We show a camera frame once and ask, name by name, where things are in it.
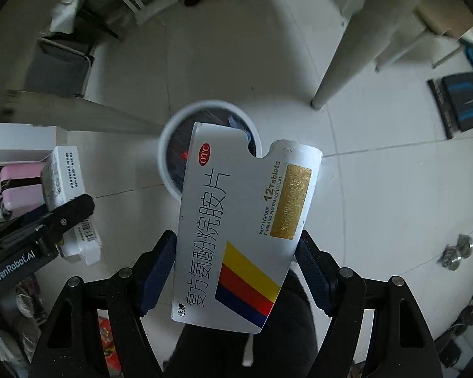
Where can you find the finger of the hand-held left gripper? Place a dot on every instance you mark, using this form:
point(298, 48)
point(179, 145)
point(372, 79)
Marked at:
point(69, 210)

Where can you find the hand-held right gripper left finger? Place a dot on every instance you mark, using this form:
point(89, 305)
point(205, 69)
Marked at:
point(157, 275)

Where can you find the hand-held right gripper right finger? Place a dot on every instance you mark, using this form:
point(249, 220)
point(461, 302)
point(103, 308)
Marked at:
point(315, 279)

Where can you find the blue yellow white medicine box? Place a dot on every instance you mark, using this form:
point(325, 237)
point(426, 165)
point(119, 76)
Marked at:
point(69, 173)

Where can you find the white striped medicine box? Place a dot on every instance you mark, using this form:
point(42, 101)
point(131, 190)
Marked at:
point(236, 224)

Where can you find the white trash bin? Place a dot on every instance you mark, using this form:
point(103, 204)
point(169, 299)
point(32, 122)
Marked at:
point(220, 116)

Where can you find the pink suitcase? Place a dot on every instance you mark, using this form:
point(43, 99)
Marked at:
point(19, 181)

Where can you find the red printed packet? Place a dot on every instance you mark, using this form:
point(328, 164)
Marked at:
point(107, 340)

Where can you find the chrome dumbbell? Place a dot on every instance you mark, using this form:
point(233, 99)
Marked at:
point(459, 252)

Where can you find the black blue foot board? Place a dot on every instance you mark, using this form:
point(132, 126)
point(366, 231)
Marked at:
point(463, 102)

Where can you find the white table leg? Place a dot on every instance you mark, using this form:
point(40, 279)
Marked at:
point(350, 47)

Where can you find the white padded chair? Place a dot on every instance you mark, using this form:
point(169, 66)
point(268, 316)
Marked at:
point(441, 19)

